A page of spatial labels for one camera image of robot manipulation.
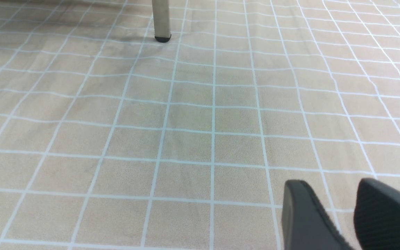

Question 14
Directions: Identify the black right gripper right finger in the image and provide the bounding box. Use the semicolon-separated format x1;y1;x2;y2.
353;178;400;250

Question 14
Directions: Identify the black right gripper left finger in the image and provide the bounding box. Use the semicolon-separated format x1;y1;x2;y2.
281;180;353;250

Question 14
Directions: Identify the silver metal shoe rack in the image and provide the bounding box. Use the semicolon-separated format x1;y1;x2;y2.
151;0;172;43

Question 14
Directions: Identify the beige checkered floor mat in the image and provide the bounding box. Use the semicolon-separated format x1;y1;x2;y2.
0;0;400;250

